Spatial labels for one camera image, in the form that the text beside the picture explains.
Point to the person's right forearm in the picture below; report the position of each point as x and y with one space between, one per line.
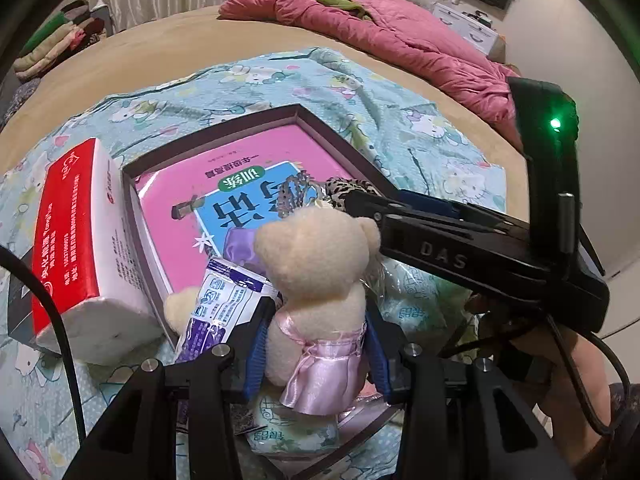
580 400

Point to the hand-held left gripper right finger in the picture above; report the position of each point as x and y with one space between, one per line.
380 360

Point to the blue white pad packet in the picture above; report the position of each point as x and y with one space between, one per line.
230 295

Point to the stack of folded clothes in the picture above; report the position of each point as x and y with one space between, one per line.
55 42

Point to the pink quilt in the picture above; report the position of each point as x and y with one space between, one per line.
400 45

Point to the cream plush bear pink dress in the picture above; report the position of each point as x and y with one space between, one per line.
315 285

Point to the cartoon cat printed blanket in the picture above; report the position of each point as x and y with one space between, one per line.
300 85

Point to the person's right hand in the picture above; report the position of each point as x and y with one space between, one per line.
510 345

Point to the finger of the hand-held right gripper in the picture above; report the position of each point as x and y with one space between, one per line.
427 205
370 205

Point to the green floral tissue pack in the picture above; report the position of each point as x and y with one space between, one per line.
295 432
415 305

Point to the beige bed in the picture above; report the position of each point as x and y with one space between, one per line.
175 40

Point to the white drawer cabinet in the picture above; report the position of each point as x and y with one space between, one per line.
465 27

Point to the red tissue pack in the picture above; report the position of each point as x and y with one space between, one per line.
85 240

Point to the pink book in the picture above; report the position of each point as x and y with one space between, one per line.
320 132
210 175

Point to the dark floral cloth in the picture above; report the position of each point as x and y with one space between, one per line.
15 102

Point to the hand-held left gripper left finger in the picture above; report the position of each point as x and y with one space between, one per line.
257 355

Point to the leopard print cloth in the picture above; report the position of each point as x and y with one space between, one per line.
345 191

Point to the dark blue box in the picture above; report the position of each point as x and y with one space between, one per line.
15 312

